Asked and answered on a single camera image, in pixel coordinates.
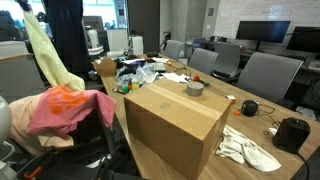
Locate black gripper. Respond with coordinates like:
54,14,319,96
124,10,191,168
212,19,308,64
16,0,31,12

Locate light green towel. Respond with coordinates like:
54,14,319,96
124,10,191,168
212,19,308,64
23,11,85,91

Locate peach shirt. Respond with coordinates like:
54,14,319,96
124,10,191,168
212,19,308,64
9,95,74,156

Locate pink shirt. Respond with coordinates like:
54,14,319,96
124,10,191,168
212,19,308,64
27,86,117,135

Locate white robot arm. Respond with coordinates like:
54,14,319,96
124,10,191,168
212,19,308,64
0,3,32,180

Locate grey far chair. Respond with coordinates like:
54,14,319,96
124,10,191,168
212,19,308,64
163,40,183,60

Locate grey mesh office chair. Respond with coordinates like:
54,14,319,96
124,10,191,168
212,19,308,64
9,99,118,168

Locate grey chair middle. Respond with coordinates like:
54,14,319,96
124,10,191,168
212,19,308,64
188,48,218,74

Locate grey chair near right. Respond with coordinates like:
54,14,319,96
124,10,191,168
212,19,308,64
237,52,303,103

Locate small open cardboard box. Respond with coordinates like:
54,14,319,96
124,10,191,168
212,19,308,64
93,58,116,77

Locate crumpled clear plastic bags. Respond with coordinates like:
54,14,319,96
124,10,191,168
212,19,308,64
116,63,159,86

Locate orange black clamp left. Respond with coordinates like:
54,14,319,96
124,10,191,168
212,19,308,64
18,151,54,180

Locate orange ball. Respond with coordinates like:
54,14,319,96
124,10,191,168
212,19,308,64
192,75,200,82

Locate large cardboard box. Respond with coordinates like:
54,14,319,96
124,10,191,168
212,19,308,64
124,78,231,180

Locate black monitor left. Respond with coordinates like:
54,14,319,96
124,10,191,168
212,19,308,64
236,21,290,51

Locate black monitor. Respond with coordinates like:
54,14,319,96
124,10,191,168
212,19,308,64
287,26,320,53
236,21,290,51

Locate small black speaker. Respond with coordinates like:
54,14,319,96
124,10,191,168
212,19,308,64
241,100,258,117

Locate white cloth on table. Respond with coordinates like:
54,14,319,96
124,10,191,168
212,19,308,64
216,125,281,172

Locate black monitor right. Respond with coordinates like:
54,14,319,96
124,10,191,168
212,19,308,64
287,26,320,53

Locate black round speaker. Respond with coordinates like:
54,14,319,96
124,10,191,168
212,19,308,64
272,117,311,154

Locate grey duct tape roll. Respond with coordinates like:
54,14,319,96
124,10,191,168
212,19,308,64
186,81,204,97

